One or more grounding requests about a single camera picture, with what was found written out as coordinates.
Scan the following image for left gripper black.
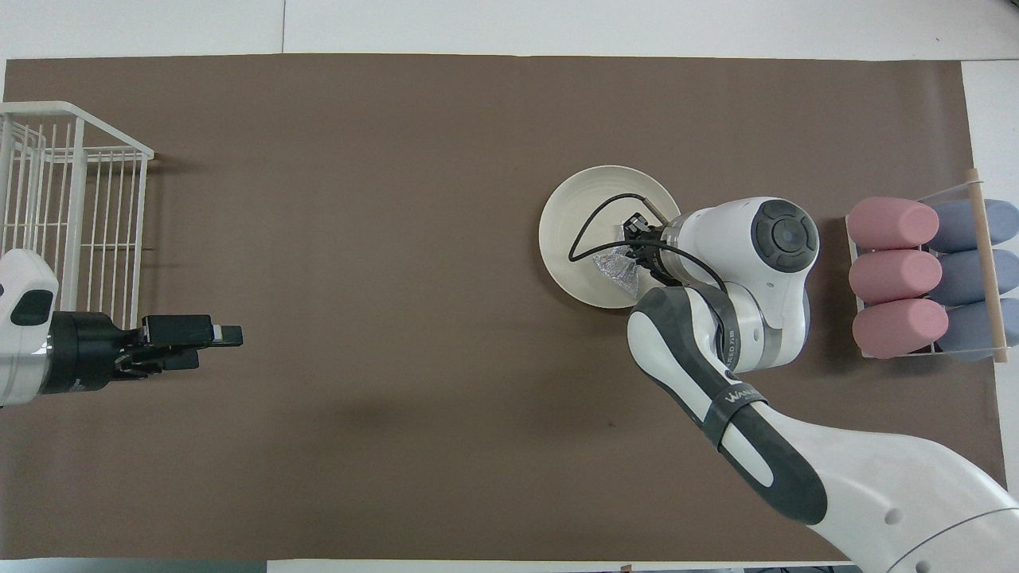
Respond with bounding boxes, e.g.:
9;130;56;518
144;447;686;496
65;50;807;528
44;312;244;395

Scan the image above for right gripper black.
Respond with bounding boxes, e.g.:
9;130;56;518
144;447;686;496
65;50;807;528
617;213;677;275

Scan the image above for silver mesh sponge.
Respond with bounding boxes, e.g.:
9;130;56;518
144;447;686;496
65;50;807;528
591;244;642;301

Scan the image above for cream round plate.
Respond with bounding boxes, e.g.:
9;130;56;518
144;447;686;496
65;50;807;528
538;165;685;310

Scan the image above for brown table mat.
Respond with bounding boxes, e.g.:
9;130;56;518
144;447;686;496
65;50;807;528
0;54;1016;562

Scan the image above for pink plastic cup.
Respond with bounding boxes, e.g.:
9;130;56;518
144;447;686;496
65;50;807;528
846;197;940;250
852;298;948;359
849;249;943;305

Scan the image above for blue plastic cup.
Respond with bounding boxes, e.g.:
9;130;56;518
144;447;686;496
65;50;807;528
935;298;1019;363
927;199;1019;254
930;249;1019;306

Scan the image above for white wire dish rack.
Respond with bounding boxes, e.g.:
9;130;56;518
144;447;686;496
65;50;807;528
0;101;155;331

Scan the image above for white rack with wooden handle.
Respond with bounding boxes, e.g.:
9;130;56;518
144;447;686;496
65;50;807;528
845;168;1012;365

